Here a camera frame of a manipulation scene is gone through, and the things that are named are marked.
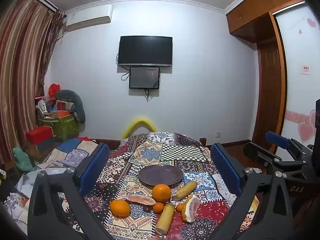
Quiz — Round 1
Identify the white air conditioner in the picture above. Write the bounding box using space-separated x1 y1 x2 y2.
65 4 114 32

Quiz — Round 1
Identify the teal plush toy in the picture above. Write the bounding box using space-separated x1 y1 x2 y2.
12 147 34 172

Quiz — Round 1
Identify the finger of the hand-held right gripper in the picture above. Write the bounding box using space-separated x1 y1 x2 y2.
265 131 313 166
243 142 288 173

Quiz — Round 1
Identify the red box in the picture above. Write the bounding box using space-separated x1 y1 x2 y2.
26 126 54 145

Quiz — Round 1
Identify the red decoration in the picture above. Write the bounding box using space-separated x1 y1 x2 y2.
48 83 62 98

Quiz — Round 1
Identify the white cloth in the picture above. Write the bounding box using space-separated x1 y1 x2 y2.
15 167 73 198

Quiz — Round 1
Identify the pomelo segment with yellow pith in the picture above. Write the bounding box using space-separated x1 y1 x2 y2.
181 194 202 223

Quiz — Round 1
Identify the wooden bed frame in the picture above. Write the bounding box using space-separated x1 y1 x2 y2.
94 137 208 152

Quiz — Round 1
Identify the green storage box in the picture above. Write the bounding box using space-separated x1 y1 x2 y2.
37 112 80 142

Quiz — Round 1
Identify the black wall television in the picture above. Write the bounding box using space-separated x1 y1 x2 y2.
117 36 173 67

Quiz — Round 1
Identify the striped brown curtain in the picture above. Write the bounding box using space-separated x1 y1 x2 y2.
0 0 67 165

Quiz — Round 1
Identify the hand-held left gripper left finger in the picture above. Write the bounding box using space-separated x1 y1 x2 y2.
27 142 118 240

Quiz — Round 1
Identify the patchwork printed blanket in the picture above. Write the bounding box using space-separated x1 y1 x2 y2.
10 131 260 240

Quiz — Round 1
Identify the purple plate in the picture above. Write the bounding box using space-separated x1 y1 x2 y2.
138 164 184 187

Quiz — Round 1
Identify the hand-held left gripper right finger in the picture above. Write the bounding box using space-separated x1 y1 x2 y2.
210 142 294 240

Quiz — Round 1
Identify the small black wall monitor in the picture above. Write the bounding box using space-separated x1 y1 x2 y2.
129 66 160 90

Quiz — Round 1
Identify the grey plush pillow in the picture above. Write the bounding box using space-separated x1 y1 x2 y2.
55 89 86 124

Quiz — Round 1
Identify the pink pomelo segment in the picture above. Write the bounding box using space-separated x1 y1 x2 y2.
124 194 157 206

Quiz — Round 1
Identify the orange box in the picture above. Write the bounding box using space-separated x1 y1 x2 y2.
51 110 72 118

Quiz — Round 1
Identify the large orange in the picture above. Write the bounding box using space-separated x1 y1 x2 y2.
152 184 172 203
109 199 131 217

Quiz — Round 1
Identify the wooden overhead cabinet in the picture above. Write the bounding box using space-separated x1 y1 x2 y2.
226 0 304 43

